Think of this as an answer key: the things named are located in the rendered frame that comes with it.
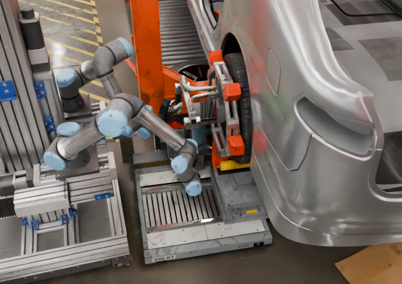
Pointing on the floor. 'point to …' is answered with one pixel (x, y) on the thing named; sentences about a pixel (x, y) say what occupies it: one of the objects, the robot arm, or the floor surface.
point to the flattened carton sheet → (374, 265)
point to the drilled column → (127, 149)
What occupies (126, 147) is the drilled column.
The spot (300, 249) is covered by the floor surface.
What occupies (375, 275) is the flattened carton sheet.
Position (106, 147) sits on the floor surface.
